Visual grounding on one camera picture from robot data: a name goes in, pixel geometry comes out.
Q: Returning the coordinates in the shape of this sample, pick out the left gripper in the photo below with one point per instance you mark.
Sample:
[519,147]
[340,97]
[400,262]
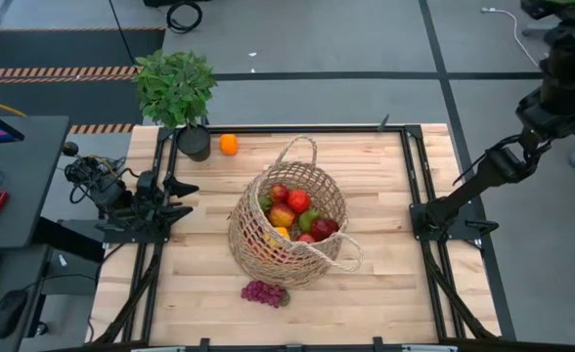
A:
[148,195]

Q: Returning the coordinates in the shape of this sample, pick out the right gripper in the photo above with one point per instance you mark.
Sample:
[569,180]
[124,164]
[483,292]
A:
[571,17]

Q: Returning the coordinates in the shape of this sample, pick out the small red apple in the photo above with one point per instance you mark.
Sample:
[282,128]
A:
[279,193]

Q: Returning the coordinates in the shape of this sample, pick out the red yellow apple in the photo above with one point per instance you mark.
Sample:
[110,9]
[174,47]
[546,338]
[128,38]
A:
[281,215]

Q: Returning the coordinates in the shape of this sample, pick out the yellow bell pepper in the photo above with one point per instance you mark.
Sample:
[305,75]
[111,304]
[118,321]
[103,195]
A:
[282,232]

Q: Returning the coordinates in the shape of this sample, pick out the red orange peach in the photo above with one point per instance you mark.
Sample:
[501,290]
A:
[298,200]

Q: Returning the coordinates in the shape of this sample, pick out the green pear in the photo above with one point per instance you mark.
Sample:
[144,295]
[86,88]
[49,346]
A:
[307,221]

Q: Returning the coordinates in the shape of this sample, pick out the red bell pepper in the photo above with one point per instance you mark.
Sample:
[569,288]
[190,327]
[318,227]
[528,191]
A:
[306,238]

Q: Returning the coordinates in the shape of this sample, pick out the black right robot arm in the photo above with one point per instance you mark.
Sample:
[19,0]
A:
[493,171]

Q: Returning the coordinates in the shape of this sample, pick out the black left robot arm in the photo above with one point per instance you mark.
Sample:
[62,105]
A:
[106,195]

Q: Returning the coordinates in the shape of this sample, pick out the orange tangerine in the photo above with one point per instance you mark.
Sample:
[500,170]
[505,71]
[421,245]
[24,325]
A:
[229,145]

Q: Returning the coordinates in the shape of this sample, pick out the green plant in black pot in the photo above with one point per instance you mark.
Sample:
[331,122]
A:
[175,93]

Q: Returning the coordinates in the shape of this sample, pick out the black round knob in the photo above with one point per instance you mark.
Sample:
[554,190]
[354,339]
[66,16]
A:
[70,148]

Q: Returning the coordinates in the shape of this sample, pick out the purple grape bunch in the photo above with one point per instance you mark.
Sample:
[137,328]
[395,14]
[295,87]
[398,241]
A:
[263,292]

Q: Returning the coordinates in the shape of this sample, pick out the black side desk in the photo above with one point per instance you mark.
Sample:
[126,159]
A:
[28,161]

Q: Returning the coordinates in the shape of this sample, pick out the black mat hazard striped edge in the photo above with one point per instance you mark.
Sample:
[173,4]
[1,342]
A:
[48,49]

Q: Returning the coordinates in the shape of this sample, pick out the black computer mouse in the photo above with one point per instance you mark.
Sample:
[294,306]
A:
[6,313]

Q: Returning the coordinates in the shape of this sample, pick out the black aluminium rig frame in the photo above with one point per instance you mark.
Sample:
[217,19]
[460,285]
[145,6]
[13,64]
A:
[248,129]

